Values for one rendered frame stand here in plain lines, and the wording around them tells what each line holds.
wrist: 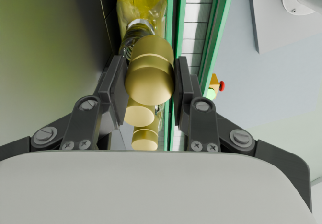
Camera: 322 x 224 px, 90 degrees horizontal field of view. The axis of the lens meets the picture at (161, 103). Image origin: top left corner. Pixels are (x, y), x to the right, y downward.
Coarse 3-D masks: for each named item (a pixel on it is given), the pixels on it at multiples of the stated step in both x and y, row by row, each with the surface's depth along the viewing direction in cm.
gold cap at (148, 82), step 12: (144, 36) 13; (156, 36) 12; (144, 48) 11; (156, 48) 11; (168, 48) 12; (132, 60) 11; (144, 60) 10; (156, 60) 10; (168, 60) 11; (132, 72) 10; (144, 72) 10; (156, 72) 10; (168, 72) 10; (132, 84) 10; (144, 84) 10; (156, 84) 10; (168, 84) 10; (132, 96) 11; (144, 96) 11; (156, 96) 11; (168, 96) 11
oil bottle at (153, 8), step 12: (120, 0) 17; (132, 0) 17; (144, 0) 17; (156, 0) 17; (120, 12) 17; (132, 12) 16; (144, 12) 16; (156, 12) 16; (120, 24) 17; (156, 24) 17
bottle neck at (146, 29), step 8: (136, 24) 15; (144, 24) 16; (128, 32) 14; (136, 32) 14; (144, 32) 14; (152, 32) 16; (128, 40) 13; (136, 40) 13; (120, 48) 13; (128, 48) 15; (128, 56) 15; (128, 64) 14
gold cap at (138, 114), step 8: (128, 104) 16; (136, 104) 15; (128, 112) 16; (136, 112) 16; (144, 112) 16; (152, 112) 16; (128, 120) 17; (136, 120) 17; (144, 120) 17; (152, 120) 17
